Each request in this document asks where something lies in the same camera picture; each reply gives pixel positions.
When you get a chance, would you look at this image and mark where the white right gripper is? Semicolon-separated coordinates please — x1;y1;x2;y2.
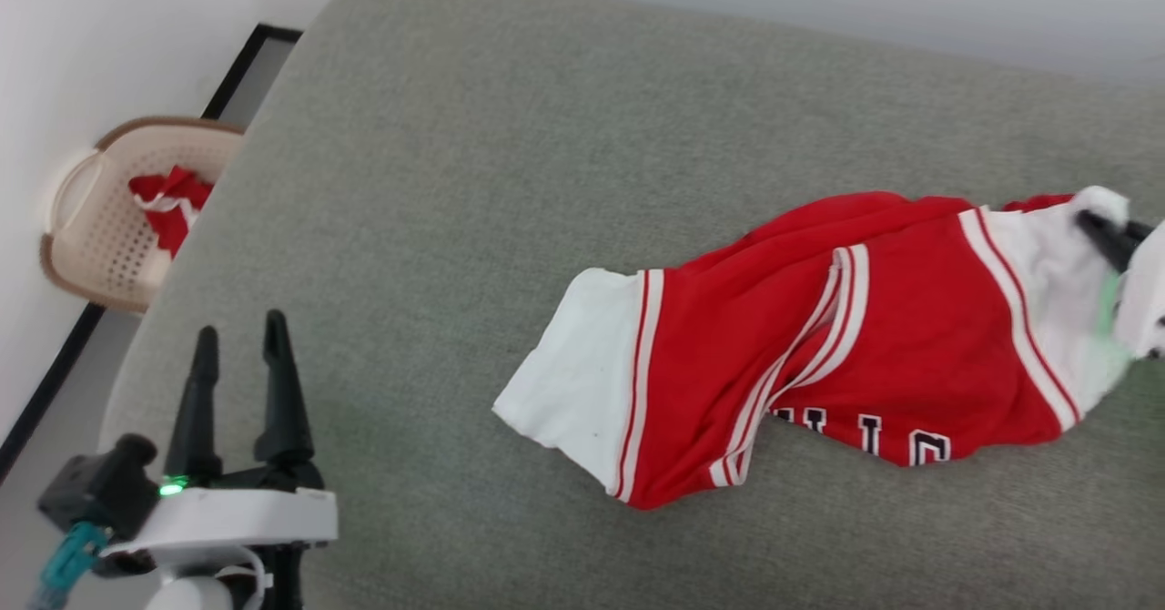
1075;209;1165;361

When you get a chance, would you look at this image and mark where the beige plastic laundry basket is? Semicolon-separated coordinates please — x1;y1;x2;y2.
39;116;247;315

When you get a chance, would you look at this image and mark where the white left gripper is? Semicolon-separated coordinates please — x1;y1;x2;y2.
102;309;339;561

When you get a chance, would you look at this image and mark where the red and white basketball jersey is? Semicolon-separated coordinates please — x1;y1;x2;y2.
492;186;1139;512

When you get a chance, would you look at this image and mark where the red garment in basket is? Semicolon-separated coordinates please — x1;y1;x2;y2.
128;166;217;259

